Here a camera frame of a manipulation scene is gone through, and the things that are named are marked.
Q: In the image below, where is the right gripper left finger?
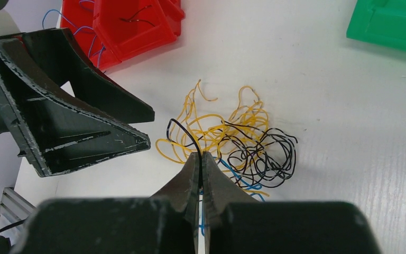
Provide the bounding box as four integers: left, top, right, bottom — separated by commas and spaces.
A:
12, 154, 201, 253

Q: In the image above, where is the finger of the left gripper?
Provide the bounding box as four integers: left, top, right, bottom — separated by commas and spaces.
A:
22, 28, 155, 124

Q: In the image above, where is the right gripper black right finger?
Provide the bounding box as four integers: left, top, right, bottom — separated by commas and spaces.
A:
201, 152, 381, 253

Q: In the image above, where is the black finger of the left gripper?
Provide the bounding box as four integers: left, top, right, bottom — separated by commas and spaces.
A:
0, 38, 150, 177

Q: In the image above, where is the wire bundle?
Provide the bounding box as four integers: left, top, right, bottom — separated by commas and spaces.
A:
155, 79, 298, 235

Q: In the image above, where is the black wire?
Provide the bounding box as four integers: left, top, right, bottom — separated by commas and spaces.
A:
118, 4, 155, 28

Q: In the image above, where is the red double bin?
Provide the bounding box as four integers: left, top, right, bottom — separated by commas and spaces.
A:
60, 0, 185, 70

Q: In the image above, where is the green bin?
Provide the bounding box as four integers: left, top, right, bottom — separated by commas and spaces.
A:
346, 0, 406, 51

